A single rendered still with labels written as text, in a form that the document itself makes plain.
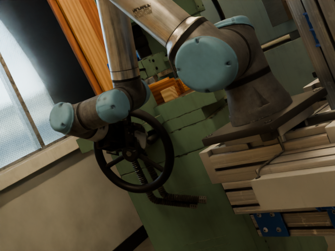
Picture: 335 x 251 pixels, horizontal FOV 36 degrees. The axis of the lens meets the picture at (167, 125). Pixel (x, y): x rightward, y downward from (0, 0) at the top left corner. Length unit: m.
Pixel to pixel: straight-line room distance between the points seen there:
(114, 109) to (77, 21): 2.35
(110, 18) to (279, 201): 0.60
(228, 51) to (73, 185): 2.34
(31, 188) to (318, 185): 2.29
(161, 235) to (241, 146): 0.81
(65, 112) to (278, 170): 0.53
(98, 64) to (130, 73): 2.16
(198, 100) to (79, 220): 1.72
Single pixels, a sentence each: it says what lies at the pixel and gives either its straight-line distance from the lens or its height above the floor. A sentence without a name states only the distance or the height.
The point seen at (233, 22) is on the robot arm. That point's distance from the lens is 1.16.
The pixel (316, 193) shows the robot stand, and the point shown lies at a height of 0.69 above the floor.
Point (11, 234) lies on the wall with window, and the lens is 2.96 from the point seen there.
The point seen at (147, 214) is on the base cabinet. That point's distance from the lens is 1.94.
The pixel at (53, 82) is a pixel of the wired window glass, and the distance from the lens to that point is 3.47.
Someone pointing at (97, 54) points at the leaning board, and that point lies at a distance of 3.50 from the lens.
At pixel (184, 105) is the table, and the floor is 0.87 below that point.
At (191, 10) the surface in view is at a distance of 2.02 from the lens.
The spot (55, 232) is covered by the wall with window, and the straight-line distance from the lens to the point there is 3.12.
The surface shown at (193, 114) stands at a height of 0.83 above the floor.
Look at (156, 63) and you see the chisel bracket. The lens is 1.90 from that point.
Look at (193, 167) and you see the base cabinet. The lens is 1.78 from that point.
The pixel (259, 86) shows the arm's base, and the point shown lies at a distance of 1.17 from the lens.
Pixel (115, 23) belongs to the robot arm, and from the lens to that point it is 1.30.
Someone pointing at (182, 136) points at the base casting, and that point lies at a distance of 1.76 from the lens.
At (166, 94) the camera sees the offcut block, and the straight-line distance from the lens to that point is 1.75.
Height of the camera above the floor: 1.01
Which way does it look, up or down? 6 degrees down
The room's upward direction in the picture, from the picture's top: 24 degrees counter-clockwise
